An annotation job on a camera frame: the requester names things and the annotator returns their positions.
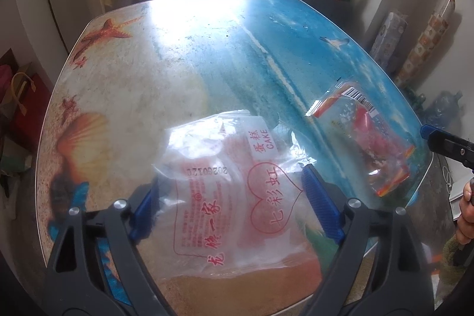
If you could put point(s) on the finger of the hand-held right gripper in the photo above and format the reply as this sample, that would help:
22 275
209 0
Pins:
448 145

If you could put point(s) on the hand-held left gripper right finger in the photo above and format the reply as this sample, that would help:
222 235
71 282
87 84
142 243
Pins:
324 206

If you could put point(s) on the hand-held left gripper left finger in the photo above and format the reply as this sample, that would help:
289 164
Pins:
142 216

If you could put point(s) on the red-edged clear snack wrapper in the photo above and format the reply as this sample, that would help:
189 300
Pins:
370 142

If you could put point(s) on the clear cake wrapper red print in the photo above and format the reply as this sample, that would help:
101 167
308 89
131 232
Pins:
229 197

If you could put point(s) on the person's right hand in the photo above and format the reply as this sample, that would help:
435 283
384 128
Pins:
466 219

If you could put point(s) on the large clear water jug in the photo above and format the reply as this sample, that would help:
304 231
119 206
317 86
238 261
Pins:
444 107

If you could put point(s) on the small green toy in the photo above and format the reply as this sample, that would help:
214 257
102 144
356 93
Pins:
416 97

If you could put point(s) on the green fluffy cloth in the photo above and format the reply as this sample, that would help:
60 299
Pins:
450 249

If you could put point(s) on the patterned wrapping paper roll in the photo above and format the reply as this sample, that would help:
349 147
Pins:
426 42

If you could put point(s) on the toilet paper pack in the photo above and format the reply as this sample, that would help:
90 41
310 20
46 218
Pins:
389 38

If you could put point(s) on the olive paper bag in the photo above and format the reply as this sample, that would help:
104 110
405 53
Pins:
14 156

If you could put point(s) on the red gift bag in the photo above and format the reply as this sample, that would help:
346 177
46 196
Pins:
31 112

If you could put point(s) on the brown cardboard box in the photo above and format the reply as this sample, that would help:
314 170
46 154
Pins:
18 68

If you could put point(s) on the pink plastic bag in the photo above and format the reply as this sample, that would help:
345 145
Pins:
5 79

